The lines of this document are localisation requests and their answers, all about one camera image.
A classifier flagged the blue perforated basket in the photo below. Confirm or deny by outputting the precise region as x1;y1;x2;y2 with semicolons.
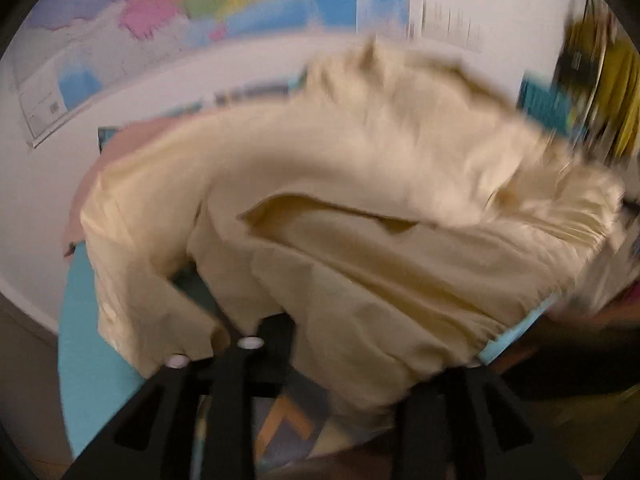
517;74;588;143

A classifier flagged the teal mat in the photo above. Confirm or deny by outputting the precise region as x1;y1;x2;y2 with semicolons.
56;244;551;461

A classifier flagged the colourful wall map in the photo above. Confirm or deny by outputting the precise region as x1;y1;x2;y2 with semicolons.
10;0;412;147

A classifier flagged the yellow cloth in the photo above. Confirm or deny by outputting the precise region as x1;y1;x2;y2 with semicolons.
562;0;640;162

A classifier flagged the cream large garment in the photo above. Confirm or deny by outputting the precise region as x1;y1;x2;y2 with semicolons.
80;35;628;431

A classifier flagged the patterned bed sheet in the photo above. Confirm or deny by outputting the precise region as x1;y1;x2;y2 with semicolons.
97;72;401;467

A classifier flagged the pink cloth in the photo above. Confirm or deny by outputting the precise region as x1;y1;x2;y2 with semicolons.
62;110;211;259

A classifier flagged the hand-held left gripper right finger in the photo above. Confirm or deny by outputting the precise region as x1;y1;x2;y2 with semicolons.
396;359;582;480

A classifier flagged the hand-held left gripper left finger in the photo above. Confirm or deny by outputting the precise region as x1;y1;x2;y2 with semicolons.
62;316;297;480

